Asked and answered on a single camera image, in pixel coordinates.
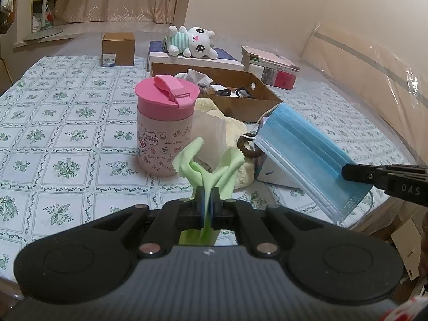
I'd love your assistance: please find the flat cardboard piece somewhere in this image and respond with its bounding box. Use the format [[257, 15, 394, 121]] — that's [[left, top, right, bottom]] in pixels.
[[391, 219, 423, 280]]

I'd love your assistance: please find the grey fan stand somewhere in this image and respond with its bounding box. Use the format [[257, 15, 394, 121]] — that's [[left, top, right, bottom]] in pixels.
[[23, 0, 64, 42]]

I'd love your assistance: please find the red white patterned clothing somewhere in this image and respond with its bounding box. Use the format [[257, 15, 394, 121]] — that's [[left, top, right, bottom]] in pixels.
[[384, 294, 428, 321]]

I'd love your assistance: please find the brown garment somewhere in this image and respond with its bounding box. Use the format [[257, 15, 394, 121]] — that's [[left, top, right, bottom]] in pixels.
[[0, 10, 17, 35]]

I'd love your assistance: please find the white sock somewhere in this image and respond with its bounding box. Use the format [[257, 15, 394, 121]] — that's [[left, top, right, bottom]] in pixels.
[[186, 69, 213, 85]]

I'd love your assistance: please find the white plush rabbit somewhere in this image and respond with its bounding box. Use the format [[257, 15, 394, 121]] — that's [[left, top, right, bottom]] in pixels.
[[163, 25, 218, 60]]

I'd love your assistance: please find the brown cardboard tray box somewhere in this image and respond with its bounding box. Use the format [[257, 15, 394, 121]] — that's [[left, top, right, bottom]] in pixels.
[[151, 62, 284, 123]]

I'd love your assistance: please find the brown bead bracelet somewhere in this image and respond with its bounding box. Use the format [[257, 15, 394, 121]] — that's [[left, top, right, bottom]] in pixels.
[[237, 134, 265, 158]]

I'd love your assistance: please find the yellow towel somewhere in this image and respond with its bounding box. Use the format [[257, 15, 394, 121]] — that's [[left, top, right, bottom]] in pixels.
[[194, 97, 256, 190]]

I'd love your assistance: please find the blue face mask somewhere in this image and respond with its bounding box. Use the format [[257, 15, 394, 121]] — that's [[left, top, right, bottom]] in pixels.
[[252, 103, 373, 224]]

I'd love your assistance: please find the cluttered shelf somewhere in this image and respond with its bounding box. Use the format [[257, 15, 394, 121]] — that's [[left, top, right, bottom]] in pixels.
[[32, 0, 56, 32]]

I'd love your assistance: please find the flat white box blue lid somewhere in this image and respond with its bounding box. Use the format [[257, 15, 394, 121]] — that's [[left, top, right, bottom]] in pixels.
[[148, 40, 245, 72]]

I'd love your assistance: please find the pink lidded cup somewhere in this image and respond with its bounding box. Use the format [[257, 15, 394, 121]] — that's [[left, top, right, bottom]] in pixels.
[[135, 75, 200, 177]]

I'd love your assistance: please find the floral green white tablecloth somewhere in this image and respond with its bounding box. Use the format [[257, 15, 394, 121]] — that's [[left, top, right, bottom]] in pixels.
[[0, 55, 415, 275]]

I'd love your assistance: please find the plastic-wrapped bed headboard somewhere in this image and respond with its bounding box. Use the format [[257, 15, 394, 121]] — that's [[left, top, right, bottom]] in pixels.
[[299, 23, 428, 161]]

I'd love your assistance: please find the white paper packet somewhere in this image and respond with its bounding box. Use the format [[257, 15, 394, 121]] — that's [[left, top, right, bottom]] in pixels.
[[193, 112, 228, 164]]

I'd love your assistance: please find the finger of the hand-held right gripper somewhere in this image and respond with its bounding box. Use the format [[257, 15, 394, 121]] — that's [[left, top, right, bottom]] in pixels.
[[341, 163, 428, 185]]

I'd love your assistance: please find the thin white book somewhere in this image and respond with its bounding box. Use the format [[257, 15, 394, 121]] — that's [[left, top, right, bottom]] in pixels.
[[249, 58, 299, 75]]

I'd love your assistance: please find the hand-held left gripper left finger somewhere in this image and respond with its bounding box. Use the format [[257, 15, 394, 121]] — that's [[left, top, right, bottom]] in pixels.
[[90, 187, 205, 258]]

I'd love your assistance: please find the small brown cardboard box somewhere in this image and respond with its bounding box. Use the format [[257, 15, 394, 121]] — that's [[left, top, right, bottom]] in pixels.
[[102, 32, 136, 67]]

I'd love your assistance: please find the green cloth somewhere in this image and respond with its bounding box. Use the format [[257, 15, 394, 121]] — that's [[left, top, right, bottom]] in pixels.
[[172, 137, 244, 245]]

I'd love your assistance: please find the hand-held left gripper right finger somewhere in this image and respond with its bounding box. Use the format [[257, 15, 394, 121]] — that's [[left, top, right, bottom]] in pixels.
[[211, 187, 331, 258]]

